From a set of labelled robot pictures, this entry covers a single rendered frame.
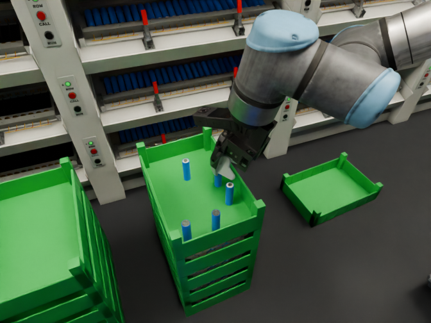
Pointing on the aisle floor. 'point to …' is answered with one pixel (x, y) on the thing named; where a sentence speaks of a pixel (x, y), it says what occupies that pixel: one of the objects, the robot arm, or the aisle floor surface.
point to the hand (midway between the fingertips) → (218, 166)
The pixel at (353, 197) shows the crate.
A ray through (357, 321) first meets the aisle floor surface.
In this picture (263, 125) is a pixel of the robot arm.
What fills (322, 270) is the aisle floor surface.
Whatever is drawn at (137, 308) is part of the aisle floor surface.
